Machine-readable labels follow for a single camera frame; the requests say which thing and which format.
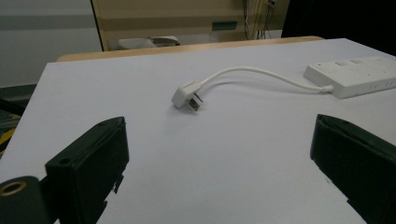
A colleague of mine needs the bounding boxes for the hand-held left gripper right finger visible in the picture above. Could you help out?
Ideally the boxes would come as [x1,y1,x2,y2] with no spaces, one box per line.
[309,113,396,224]

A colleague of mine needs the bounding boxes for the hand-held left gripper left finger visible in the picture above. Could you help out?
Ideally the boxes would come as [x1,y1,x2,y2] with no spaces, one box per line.
[45,116,130,224]

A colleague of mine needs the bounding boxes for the white power strip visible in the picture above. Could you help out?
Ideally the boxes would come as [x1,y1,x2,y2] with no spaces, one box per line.
[303,55,396,100]

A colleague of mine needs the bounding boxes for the white power plug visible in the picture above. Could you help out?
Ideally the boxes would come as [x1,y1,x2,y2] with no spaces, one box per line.
[171,80,205,112]

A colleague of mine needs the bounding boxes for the beige wooden cabinet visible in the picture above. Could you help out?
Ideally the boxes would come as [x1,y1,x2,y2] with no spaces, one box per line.
[91,0,292,52]

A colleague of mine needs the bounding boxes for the green label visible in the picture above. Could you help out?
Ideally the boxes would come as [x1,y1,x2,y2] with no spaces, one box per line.
[211,21,238,32]

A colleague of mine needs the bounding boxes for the white power cable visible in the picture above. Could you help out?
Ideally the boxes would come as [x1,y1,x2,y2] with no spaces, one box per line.
[199,65,334,94]

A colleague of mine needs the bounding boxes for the black hanging cables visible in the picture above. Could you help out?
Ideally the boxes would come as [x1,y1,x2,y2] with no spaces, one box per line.
[242,0,279,41]

